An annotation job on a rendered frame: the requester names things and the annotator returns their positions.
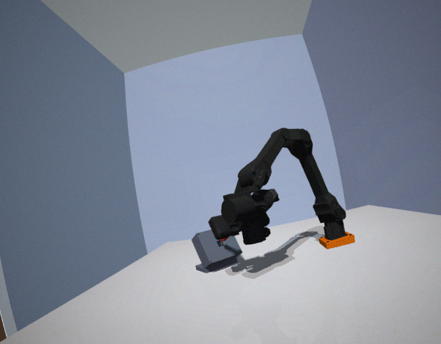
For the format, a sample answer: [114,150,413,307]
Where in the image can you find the grey square panel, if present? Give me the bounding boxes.
[191,229,243,273]

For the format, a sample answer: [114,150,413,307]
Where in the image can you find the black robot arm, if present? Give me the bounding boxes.
[221,128,348,245]

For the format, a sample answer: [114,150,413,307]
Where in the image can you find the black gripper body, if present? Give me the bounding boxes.
[208,213,270,240]

